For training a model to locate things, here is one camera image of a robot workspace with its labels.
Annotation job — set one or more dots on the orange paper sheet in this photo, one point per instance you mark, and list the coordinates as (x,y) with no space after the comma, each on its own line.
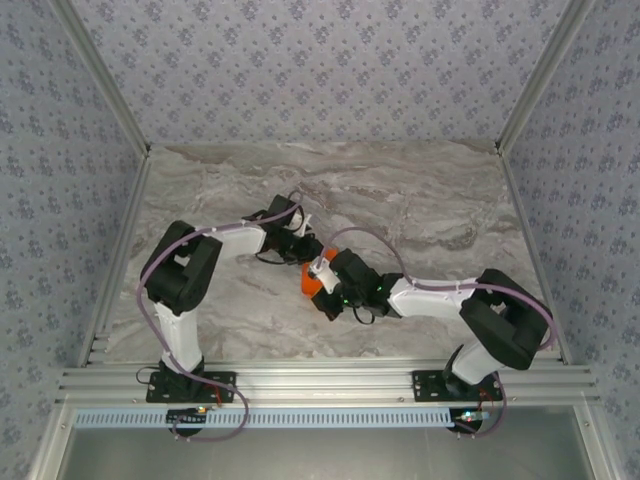
(310,285)

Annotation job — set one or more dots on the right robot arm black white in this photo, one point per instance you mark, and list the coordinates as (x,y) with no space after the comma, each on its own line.
(505,320)

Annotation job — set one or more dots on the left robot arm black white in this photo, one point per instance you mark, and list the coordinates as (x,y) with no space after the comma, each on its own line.
(175,280)

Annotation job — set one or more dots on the aluminium mounting beam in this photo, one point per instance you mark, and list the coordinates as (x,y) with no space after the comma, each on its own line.
(325,385)

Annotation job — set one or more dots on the grey metal panel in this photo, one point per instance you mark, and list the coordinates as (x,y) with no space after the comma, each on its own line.
(325,455)

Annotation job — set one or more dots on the small black controller board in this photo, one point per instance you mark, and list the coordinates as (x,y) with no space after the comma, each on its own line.
(187,417)
(467,420)

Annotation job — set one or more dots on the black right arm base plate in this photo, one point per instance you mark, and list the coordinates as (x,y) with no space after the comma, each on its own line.
(427,387)

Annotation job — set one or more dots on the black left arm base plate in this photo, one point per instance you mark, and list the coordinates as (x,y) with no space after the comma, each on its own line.
(220,387)

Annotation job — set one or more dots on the aluminium side rail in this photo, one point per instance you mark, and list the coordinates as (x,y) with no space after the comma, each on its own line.
(525,235)
(122,240)

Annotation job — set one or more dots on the aluminium frame post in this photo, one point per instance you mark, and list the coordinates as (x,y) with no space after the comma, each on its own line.
(107,85)
(540,80)

